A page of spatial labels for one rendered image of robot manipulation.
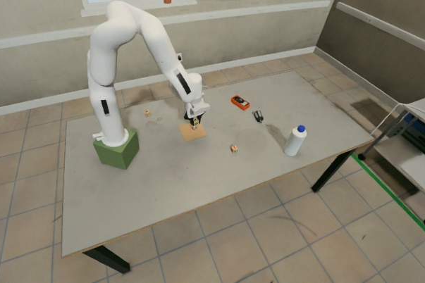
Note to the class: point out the tan square mat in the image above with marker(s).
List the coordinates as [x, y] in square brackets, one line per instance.
[189, 134]

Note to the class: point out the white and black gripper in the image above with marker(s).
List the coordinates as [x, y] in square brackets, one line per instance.
[189, 115]

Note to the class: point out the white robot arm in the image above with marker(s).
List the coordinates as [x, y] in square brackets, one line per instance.
[123, 23]

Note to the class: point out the orange pocket multimeter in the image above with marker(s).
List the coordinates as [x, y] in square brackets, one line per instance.
[239, 102]

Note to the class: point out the white bottle with blue cap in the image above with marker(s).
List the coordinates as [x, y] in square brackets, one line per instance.
[295, 140]

